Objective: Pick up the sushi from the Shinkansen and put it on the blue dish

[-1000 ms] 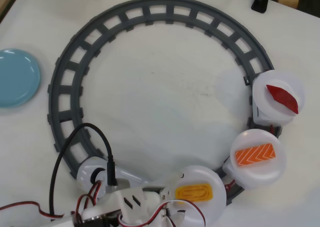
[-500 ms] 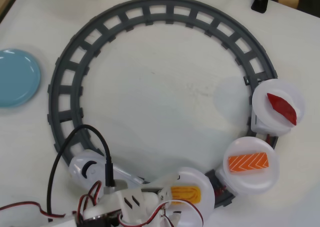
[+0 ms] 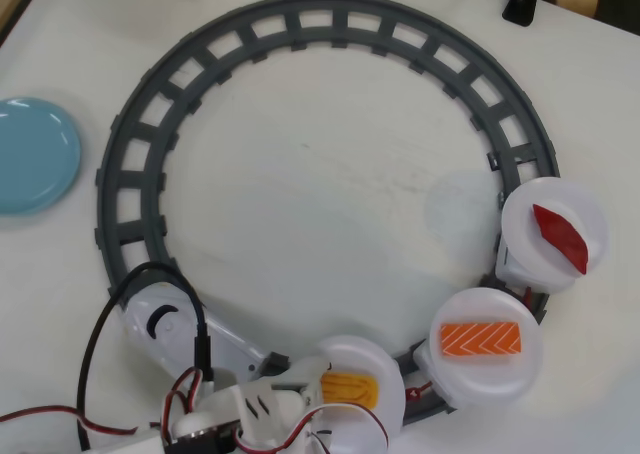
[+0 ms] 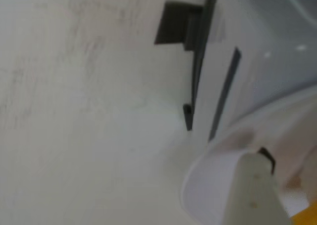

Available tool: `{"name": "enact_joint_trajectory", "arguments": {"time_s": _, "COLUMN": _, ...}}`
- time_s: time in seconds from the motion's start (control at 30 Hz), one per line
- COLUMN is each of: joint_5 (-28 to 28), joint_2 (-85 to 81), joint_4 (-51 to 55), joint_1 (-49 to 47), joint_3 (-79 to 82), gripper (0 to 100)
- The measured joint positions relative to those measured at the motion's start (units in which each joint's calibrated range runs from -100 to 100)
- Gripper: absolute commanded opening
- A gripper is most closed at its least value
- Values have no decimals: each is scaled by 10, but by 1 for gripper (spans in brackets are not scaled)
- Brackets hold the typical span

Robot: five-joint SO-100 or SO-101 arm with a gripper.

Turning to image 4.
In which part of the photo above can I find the grey circular toy rail track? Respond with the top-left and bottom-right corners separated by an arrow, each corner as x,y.
155,0 -> 223,132

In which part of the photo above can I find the round white plastic plate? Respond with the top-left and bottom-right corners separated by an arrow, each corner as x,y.
180,86 -> 317,225

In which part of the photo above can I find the white toy train wagon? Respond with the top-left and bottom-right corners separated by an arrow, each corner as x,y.
192,0 -> 317,146

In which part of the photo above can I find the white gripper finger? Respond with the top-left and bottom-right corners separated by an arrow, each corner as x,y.
222,147 -> 294,225

